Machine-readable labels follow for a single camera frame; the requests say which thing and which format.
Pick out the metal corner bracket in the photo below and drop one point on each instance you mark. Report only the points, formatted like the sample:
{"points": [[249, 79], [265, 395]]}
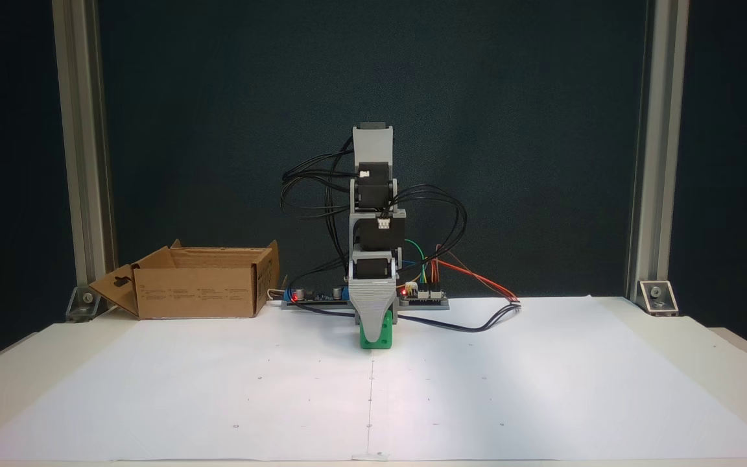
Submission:
{"points": [[85, 303], [657, 297]]}

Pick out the aluminium frame post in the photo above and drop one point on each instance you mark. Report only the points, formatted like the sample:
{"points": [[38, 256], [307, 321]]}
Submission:
{"points": [[85, 162], [659, 162]]}

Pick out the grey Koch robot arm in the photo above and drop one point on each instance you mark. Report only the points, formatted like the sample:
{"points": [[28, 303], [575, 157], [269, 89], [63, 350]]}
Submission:
{"points": [[373, 146]]}

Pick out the green dice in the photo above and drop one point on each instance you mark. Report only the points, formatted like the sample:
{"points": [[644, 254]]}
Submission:
{"points": [[386, 336]]}

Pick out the brown cardboard box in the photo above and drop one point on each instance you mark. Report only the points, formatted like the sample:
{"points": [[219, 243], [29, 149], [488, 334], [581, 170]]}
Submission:
{"points": [[198, 295]]}

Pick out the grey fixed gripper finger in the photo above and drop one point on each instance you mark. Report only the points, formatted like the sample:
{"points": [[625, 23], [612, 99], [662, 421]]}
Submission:
{"points": [[372, 305]]}

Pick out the blue circuit board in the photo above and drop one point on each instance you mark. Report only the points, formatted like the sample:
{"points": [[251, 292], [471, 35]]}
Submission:
{"points": [[318, 297]]}

